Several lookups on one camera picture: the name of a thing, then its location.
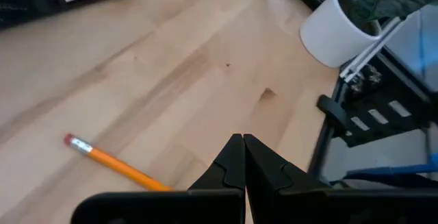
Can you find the black frame clamp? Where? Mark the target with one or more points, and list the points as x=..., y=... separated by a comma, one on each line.
x=330, y=111

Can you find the blue bar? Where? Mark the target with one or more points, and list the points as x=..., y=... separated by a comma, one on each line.
x=393, y=170

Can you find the black box with white labels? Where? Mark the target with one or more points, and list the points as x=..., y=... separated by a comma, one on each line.
x=383, y=94

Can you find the white plant pot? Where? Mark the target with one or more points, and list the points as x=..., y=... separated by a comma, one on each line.
x=328, y=35

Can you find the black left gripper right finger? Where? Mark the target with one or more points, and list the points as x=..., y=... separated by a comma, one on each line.
x=267, y=183

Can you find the orange pencil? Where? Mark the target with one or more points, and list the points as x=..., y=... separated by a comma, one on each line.
x=116, y=165

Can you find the black mesh desk organizer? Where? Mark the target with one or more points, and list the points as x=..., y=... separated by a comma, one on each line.
x=20, y=5

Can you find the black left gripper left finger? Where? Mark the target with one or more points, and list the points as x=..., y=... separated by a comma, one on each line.
x=229, y=169

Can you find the white metal strip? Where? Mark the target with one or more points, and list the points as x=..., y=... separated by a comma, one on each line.
x=373, y=49

